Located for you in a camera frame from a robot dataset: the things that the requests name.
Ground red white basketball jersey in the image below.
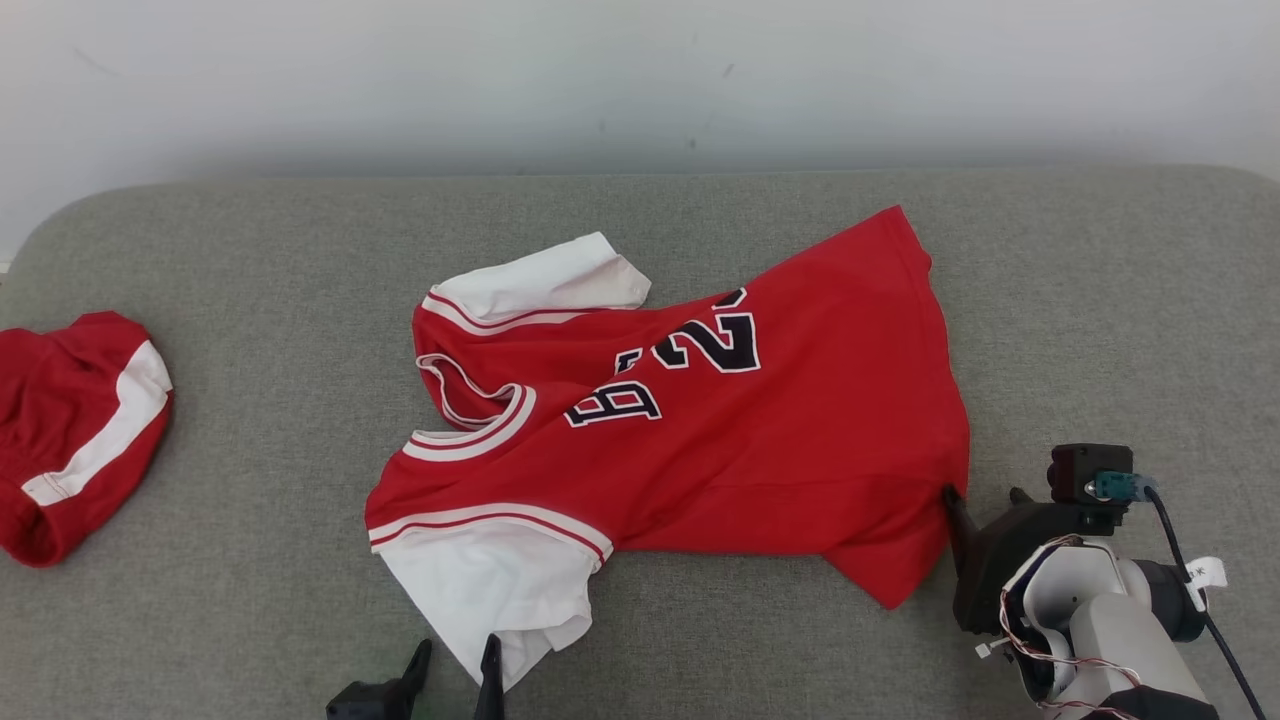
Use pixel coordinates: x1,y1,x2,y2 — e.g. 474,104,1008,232
365,205,971,693

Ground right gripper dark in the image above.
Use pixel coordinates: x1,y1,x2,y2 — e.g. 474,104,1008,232
943,485,1126,636

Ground red shorts white stripe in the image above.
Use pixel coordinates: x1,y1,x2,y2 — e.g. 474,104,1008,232
0,312,174,568

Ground thin red white wires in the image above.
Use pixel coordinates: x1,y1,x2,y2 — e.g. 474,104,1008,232
975,535,1141,717

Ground grey fabric sofa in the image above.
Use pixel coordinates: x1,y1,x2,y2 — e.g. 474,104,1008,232
0,165,1280,720

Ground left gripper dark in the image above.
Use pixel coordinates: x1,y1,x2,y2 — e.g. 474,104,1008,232
325,633,506,720

